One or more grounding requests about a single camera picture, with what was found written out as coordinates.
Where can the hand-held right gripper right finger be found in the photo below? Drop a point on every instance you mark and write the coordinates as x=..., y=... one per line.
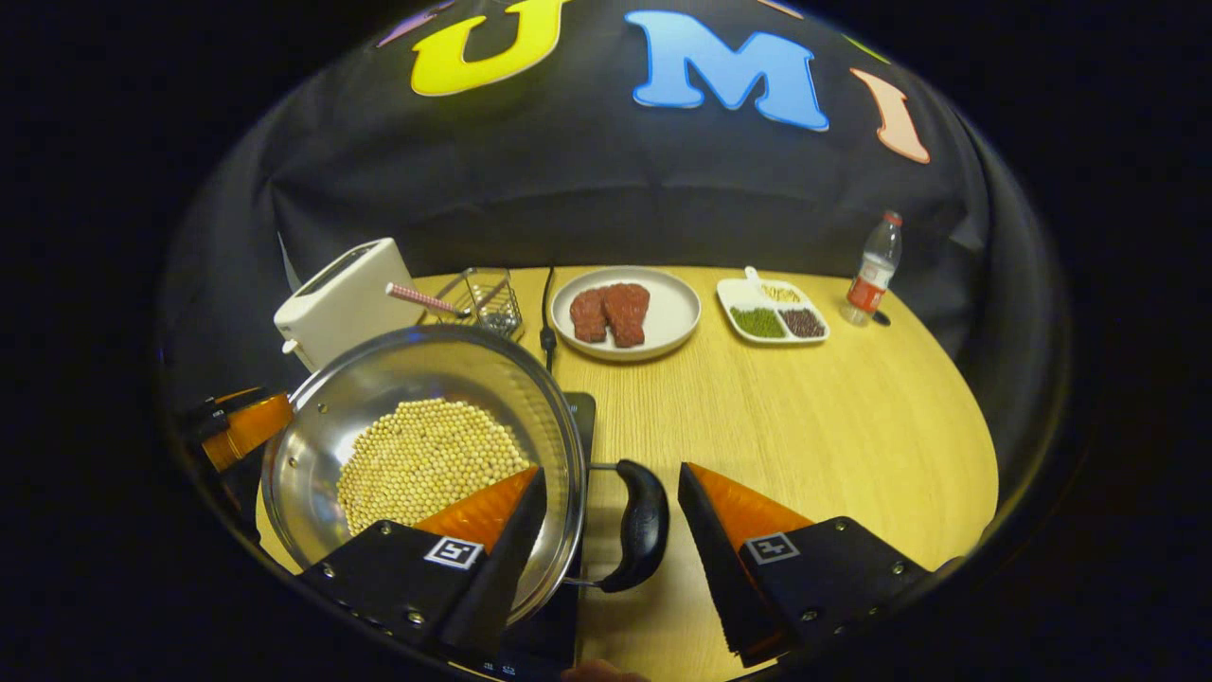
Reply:
x=720, y=559

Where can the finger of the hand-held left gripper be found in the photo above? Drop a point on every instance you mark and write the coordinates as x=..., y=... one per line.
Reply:
x=251, y=426

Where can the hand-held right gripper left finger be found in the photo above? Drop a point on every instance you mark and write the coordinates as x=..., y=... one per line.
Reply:
x=502, y=568

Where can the black induction cooktop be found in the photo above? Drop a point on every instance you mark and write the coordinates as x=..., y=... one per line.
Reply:
x=549, y=635

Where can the stainless steel pot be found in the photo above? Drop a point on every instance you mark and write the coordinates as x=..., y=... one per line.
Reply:
x=426, y=369

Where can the heap of yellow soybeans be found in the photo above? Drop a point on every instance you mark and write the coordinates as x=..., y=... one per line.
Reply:
x=426, y=455

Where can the white toaster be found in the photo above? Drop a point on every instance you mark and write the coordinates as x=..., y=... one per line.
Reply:
x=341, y=303

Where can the white round plate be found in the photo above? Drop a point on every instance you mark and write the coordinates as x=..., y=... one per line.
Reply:
x=674, y=313

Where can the large raw meat piece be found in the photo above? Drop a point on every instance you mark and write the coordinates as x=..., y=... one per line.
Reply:
x=627, y=313

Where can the white divided bean dish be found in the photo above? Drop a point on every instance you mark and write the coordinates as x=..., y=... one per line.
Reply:
x=737, y=296

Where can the small raw meat piece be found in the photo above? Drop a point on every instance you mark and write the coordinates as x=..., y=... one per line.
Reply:
x=589, y=317

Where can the small white spoon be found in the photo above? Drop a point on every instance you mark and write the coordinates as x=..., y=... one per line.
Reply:
x=755, y=278

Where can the clear plastic water bottle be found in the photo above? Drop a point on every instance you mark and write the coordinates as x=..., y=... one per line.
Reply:
x=871, y=279

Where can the black backdrop cloth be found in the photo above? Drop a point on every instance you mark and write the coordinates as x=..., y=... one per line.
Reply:
x=568, y=189

